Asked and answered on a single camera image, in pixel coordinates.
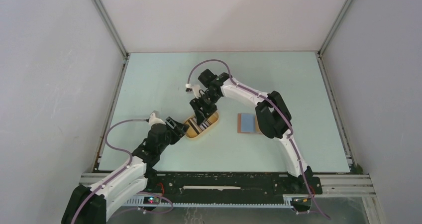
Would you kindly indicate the brown leather card holder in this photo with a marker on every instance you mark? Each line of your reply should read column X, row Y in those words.
column 247, row 124

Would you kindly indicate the white cable duct strip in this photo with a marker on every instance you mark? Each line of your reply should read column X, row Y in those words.
column 137, row 201

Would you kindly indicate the left controller board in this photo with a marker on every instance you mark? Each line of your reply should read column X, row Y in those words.
column 151, row 200

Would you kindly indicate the striped cards in tray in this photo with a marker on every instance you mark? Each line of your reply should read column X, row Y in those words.
column 198, row 129

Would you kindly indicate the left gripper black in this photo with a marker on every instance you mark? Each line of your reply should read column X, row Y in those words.
column 178, row 131

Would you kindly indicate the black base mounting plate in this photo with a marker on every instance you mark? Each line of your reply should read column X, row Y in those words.
column 230, row 187

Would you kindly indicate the controller board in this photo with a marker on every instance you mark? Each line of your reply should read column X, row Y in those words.
column 301, row 202
column 151, row 200

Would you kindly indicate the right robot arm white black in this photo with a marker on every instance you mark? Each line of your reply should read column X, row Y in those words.
column 272, row 115

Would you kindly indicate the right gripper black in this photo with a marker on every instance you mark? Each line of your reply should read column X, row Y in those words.
column 197, row 104

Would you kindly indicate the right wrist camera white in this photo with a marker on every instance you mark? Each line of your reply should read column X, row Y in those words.
column 193, row 89

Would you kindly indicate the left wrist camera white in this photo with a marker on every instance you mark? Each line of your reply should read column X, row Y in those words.
column 155, row 119

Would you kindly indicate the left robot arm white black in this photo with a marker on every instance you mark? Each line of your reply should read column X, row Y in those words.
column 96, row 203

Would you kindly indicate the right controller board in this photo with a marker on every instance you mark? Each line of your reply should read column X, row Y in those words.
column 301, row 202

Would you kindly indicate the oval wooden tray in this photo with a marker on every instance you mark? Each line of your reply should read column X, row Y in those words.
column 190, row 134

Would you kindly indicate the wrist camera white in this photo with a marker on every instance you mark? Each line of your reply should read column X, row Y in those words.
column 155, row 119
column 193, row 89

